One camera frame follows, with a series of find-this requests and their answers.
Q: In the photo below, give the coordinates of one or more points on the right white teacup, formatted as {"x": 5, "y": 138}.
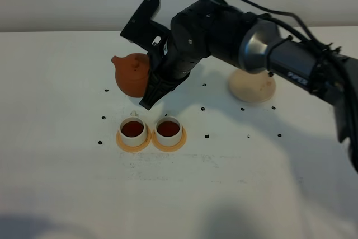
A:
{"x": 168, "y": 131}

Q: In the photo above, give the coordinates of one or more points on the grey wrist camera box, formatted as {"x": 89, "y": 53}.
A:
{"x": 141, "y": 29}

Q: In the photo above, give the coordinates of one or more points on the white teacup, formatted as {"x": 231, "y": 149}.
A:
{"x": 133, "y": 129}
{"x": 168, "y": 131}

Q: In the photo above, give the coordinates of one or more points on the brown clay teapot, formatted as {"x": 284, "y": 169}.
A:
{"x": 131, "y": 73}

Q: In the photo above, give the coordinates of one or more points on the right orange round coaster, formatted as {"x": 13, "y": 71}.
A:
{"x": 169, "y": 147}

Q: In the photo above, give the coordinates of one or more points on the cream round teapot coaster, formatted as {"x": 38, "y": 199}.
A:
{"x": 252, "y": 88}

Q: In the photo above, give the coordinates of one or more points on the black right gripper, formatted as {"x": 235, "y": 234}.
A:
{"x": 205, "y": 28}

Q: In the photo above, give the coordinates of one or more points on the left white teacup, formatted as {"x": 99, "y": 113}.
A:
{"x": 133, "y": 129}

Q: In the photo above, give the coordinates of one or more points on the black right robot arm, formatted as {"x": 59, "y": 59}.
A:
{"x": 251, "y": 43}

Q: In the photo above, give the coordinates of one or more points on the left orange round coaster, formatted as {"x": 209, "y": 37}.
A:
{"x": 132, "y": 149}

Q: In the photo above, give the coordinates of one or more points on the orange round coaster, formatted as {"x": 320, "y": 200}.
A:
{"x": 169, "y": 147}
{"x": 132, "y": 149}

